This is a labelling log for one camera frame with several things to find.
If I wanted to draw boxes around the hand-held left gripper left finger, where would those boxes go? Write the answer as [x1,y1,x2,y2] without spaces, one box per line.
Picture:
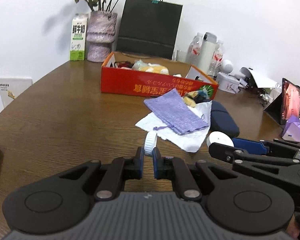
[59,146,145,202]

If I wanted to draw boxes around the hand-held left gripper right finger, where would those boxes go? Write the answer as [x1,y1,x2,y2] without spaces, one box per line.
[152,147,238,202]

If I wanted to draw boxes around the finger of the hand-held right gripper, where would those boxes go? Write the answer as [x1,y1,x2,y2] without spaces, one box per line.
[232,137,300,156]
[209,142,300,193]

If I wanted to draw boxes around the white ribbed bottle cap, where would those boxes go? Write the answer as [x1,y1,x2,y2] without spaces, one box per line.
[144,132,158,158]

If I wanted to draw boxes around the white round disc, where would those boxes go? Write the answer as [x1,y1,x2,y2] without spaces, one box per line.
[206,131,234,148]

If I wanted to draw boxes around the red cardboard box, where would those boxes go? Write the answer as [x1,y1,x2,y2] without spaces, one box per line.
[100,51,219,103]

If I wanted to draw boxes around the yellow and white plush toy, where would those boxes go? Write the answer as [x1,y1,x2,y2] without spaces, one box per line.
[139,64,170,75]

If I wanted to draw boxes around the clear plastic bag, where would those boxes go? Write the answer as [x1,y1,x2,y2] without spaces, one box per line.
[132,59,150,70]

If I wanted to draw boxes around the red fabric rose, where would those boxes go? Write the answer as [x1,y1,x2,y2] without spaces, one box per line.
[117,60,133,69]

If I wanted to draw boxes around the person's right hand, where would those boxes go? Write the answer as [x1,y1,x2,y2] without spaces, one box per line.
[287,214,300,239]

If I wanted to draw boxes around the navy glasses case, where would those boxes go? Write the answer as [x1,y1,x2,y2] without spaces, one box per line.
[211,100,240,138]

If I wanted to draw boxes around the flat white tissue paper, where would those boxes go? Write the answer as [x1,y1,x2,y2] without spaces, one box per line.
[135,100,213,153]

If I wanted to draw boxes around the purple gift box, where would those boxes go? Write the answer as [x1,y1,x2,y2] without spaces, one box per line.
[282,114,300,143]

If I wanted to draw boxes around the tablet in dark case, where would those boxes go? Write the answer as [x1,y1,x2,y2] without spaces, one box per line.
[263,78,300,126]

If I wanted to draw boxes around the white tin box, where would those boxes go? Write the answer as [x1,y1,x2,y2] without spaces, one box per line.
[216,72,241,94]

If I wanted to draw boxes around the small yellow black toy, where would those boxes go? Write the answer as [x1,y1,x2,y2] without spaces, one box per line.
[183,90,212,108]

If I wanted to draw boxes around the white small fan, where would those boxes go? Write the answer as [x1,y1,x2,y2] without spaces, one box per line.
[219,59,245,79]

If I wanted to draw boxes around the brown wooden desk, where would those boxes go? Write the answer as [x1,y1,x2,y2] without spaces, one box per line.
[0,55,300,240]

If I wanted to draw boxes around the white thermos grey lid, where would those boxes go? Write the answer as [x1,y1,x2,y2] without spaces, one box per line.
[197,32,217,71]

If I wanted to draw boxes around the clear glass cup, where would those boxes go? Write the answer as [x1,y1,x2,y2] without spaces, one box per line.
[176,49,189,63]

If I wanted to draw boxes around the black paper bag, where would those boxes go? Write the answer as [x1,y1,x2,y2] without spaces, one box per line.
[115,0,183,61]

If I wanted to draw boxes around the green and white milk carton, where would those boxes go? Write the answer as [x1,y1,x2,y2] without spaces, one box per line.
[70,13,89,61]

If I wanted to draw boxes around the white flat carton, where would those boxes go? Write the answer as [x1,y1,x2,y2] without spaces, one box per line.
[0,77,33,113]

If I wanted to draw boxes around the tangled black cables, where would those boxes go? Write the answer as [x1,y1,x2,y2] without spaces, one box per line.
[255,87,273,106]

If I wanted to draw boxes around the purple knit drawstring pouch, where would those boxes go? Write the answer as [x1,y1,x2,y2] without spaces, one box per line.
[143,88,210,136]

